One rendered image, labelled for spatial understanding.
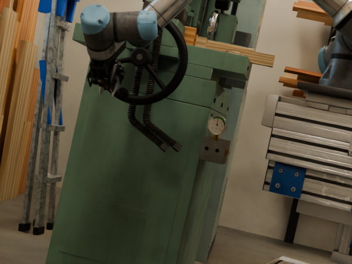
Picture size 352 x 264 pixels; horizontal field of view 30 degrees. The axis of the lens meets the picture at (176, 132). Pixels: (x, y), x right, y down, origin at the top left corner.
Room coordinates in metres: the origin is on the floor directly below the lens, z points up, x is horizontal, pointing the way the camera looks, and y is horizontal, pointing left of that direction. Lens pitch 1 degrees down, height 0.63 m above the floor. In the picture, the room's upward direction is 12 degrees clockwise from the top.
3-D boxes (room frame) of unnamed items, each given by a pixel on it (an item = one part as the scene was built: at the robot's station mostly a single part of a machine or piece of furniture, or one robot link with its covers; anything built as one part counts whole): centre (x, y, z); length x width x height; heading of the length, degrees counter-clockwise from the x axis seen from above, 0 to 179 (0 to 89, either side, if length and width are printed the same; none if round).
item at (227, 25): (2.51, -0.09, 1.02); 0.09 x 0.07 x 0.12; 80
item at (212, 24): (2.46, -0.05, 1.02); 0.12 x 0.03 x 0.12; 170
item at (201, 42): (2.20, -0.02, 0.92); 0.03 x 0.03 x 0.03; 82
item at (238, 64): (2.25, 0.11, 0.87); 0.61 x 0.30 x 0.06; 80
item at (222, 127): (2.10, -0.13, 0.65); 0.06 x 0.04 x 0.08; 80
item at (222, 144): (2.17, -0.14, 0.58); 0.12 x 0.08 x 0.08; 170
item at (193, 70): (2.29, 0.10, 0.82); 0.40 x 0.21 x 0.04; 80
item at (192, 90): (2.47, 0.07, 0.76); 0.57 x 0.45 x 0.09; 170
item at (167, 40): (2.16, 0.12, 0.91); 0.15 x 0.14 x 0.09; 80
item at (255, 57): (2.34, 0.02, 0.92); 0.60 x 0.02 x 0.04; 80
